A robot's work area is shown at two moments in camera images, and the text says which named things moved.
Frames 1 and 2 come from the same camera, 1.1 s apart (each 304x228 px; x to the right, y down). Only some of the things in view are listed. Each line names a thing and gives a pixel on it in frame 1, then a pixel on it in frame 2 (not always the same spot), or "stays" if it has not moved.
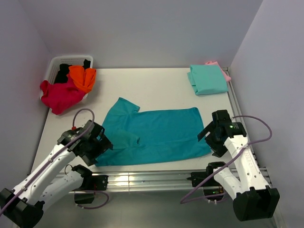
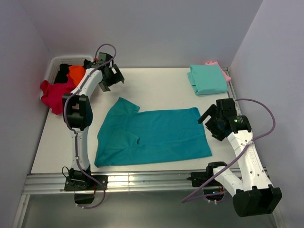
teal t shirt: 151,136 stays
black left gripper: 103,145 → 117,78
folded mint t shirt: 207,79 stays
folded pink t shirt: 227,78 stays
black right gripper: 220,149 → 219,134
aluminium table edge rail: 182,182 stays
